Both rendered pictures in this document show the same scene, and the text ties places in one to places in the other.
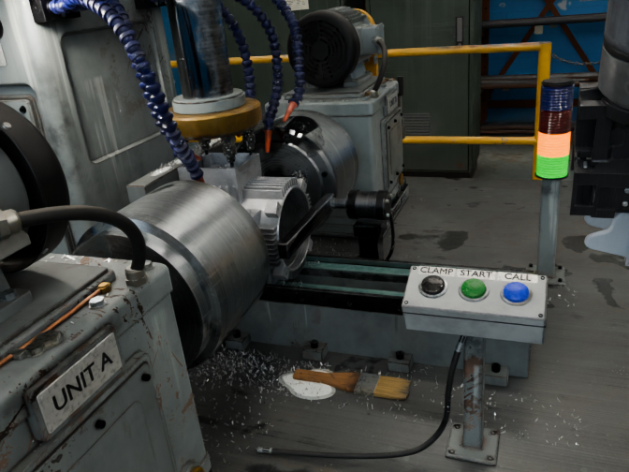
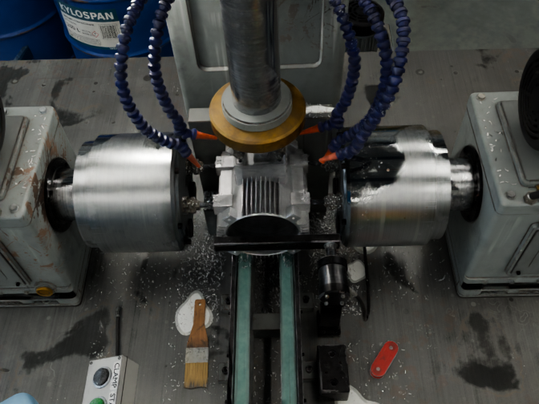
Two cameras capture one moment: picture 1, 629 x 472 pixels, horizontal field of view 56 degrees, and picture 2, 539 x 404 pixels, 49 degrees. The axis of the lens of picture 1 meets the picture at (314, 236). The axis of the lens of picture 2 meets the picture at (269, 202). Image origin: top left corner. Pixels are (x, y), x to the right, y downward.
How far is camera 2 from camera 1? 1.16 m
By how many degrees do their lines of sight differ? 60
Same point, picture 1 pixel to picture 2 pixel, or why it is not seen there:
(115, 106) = not seen: hidden behind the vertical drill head
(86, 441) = not seen: outside the picture
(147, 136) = (284, 64)
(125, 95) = not seen: hidden behind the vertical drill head
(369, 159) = (480, 239)
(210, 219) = (127, 197)
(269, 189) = (246, 199)
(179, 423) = (37, 268)
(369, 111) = (496, 208)
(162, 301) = (18, 227)
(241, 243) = (141, 224)
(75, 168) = (180, 69)
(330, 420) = (156, 342)
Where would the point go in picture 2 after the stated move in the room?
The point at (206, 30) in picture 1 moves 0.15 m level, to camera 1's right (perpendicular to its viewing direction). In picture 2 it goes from (234, 64) to (270, 126)
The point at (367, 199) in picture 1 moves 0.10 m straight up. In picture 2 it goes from (323, 276) to (326, 249)
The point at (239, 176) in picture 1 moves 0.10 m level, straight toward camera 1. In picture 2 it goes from (239, 171) to (193, 192)
